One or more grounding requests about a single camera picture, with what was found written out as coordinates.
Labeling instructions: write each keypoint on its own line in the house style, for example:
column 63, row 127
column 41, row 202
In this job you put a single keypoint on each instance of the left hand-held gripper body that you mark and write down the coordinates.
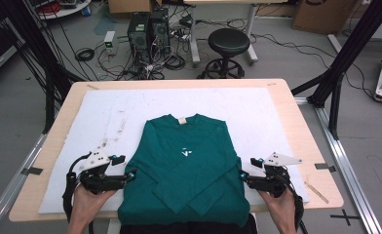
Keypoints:
column 98, row 182

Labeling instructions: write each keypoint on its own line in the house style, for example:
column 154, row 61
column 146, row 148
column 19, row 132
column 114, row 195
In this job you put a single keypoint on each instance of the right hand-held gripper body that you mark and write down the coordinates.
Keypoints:
column 272, row 182

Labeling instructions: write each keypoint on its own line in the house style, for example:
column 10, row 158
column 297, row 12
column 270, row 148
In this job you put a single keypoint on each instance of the green long-sleeved shirt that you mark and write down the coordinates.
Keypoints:
column 185, row 182

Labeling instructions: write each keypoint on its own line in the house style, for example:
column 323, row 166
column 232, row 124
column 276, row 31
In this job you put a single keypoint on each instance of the person's left hand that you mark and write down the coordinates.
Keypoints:
column 90, row 204

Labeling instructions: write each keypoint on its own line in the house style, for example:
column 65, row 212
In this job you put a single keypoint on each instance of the person's right hand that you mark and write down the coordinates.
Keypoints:
column 280, row 208

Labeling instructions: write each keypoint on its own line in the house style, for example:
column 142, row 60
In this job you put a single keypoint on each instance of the thin wooden stick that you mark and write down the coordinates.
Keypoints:
column 317, row 192

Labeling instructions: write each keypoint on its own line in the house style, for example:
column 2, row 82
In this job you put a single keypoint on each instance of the person's dark clothing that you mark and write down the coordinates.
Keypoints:
column 252, row 228

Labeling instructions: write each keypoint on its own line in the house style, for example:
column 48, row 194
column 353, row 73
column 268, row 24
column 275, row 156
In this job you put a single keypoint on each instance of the black tape strip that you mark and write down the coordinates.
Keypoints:
column 31, row 171
column 325, row 167

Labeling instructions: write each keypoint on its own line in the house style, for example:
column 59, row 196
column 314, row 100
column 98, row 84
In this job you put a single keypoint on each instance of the white foam mat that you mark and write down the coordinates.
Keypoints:
column 211, row 104

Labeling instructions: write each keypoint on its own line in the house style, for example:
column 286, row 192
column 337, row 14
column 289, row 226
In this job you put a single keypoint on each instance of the brown tape strip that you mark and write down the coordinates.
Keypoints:
column 93, row 87

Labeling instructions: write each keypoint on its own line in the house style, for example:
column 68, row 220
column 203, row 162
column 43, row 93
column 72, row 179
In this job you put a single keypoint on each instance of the black tape cross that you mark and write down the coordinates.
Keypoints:
column 345, row 217

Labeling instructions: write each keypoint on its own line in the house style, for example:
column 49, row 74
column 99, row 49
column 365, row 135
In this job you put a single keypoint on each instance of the small white device green light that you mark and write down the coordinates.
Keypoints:
column 109, row 40

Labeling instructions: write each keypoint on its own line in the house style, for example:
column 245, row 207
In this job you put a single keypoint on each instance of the black round stool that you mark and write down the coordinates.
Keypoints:
column 228, row 42

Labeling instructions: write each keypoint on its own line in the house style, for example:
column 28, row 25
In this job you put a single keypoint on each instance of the black computer tower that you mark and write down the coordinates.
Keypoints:
column 160, row 29
column 138, row 35

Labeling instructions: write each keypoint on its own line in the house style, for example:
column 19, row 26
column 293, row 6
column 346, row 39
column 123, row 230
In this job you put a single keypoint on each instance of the white desk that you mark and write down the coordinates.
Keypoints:
column 195, row 39

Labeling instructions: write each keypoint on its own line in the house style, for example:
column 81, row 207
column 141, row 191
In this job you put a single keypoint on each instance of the flat cardboard box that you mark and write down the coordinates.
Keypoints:
column 130, row 6

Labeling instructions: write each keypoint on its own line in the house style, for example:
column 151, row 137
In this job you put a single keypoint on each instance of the round white table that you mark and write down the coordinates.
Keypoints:
column 65, row 9

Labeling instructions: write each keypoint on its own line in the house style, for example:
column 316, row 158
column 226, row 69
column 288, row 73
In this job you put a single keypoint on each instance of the large cardboard box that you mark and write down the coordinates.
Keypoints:
column 322, row 16

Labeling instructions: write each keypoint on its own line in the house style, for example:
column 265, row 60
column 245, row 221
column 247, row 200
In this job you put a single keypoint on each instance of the aluminium rail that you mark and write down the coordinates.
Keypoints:
column 341, row 156
column 17, row 177

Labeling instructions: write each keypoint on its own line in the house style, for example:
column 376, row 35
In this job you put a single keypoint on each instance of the black metal frame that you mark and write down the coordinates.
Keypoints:
column 351, row 48
column 49, row 107

